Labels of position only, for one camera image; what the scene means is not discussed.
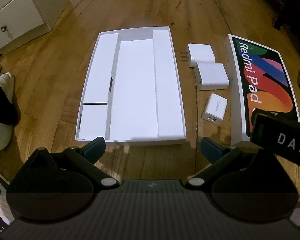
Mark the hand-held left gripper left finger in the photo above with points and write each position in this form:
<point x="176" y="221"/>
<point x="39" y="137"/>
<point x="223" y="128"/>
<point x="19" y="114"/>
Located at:
<point x="96" y="148"/>

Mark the white cardboard box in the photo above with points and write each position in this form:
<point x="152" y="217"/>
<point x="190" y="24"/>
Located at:
<point x="135" y="85"/>

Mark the colourful printed box lid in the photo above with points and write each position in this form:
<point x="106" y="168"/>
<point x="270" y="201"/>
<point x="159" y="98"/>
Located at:
<point x="262" y="80"/>

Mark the white charger with prongs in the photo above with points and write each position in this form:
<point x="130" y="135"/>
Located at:
<point x="201" y="55"/>

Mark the white slipper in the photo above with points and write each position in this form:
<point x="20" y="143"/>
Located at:
<point x="1" y="135"/>

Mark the large white square charger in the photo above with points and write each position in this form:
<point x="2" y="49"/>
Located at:
<point x="211" y="76"/>

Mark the person's left leg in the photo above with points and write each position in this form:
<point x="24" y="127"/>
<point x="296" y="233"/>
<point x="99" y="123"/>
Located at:
<point x="3" y="105"/>

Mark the white drawer cabinet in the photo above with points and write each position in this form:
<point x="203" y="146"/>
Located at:
<point x="22" y="12"/>

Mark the small white two-port charger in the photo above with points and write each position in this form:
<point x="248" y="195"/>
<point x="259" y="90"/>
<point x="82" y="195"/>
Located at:
<point x="215" y="107"/>

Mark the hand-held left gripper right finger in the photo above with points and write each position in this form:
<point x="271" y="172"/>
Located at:
<point x="210" y="148"/>

